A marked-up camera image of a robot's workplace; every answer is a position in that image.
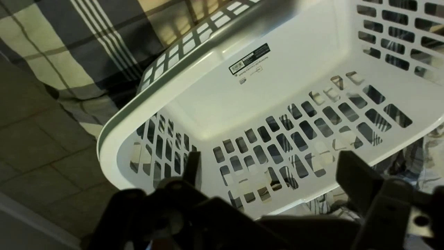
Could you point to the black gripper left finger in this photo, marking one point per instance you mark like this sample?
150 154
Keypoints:
193 168

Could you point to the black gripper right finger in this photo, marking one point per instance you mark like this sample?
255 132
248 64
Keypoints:
358 178

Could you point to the white plastic laundry basket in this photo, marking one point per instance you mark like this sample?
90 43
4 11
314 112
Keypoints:
286 87

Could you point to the black barcode label sticker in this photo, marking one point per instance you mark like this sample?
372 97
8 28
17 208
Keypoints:
250 58

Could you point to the black white plaid blanket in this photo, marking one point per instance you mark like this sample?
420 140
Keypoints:
97 42

